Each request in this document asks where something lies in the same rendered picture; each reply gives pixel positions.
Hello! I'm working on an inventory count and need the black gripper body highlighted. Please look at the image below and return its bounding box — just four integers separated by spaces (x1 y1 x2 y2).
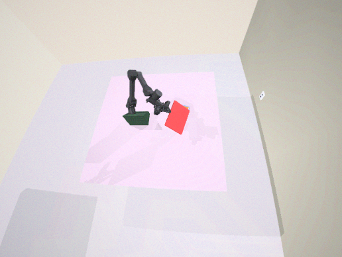
154 100 170 111

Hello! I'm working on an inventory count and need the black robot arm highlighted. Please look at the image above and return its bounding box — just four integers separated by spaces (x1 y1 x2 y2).
126 70 162 115

